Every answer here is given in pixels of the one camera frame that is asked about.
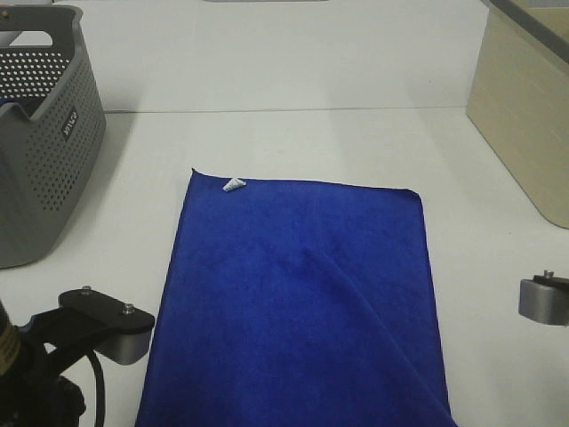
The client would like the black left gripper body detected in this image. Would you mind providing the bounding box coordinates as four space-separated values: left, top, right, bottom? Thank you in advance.
1 308 105 426

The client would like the blue microfibre towel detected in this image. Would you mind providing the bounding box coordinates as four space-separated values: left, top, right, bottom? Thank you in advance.
136 172 454 426

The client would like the grey perforated plastic basket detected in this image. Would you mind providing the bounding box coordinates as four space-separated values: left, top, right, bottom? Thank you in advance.
1 4 106 269

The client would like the beige storage box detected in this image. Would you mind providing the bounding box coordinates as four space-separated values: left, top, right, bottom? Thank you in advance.
466 1 568 228

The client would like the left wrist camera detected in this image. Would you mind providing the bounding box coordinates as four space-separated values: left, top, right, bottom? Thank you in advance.
58 288 156 366

